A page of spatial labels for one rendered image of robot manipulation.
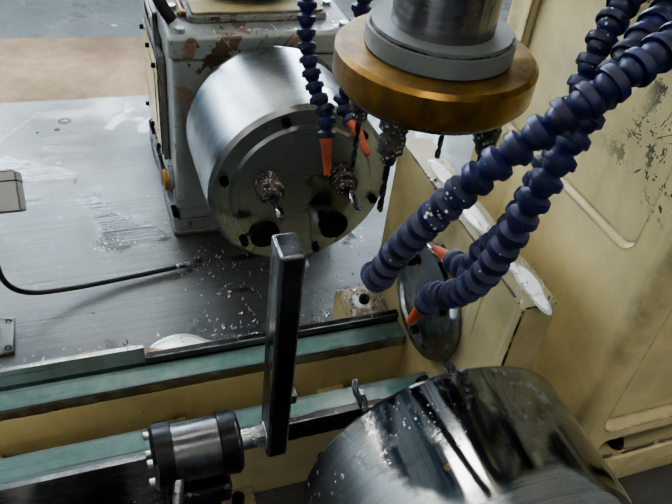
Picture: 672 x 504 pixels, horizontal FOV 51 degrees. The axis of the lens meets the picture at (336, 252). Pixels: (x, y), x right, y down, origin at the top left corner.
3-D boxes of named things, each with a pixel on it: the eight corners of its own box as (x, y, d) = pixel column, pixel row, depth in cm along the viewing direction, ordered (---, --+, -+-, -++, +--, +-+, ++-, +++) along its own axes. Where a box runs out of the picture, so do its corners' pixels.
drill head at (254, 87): (311, 135, 129) (324, 0, 113) (384, 265, 103) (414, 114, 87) (173, 147, 121) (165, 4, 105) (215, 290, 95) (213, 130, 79)
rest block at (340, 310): (365, 334, 108) (375, 276, 100) (381, 368, 103) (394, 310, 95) (328, 340, 106) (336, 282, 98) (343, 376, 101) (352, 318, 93)
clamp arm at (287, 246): (285, 428, 70) (303, 229, 54) (293, 453, 68) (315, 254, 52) (250, 435, 69) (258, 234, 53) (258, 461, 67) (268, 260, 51)
